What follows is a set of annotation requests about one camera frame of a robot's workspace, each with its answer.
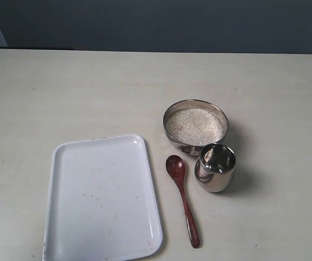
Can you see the steel bowl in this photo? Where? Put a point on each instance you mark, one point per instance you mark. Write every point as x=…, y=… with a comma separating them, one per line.
x=194, y=104

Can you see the white rice in bowl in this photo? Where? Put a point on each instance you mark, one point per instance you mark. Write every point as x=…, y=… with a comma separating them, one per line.
x=196, y=127

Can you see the steel cup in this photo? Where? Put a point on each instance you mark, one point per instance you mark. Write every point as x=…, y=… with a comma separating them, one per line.
x=214, y=168

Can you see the white rectangular plastic tray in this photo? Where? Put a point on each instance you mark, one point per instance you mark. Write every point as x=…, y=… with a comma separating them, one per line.
x=101, y=201

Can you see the brown wooden spoon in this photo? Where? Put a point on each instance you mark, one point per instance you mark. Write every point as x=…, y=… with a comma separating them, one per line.
x=176, y=169

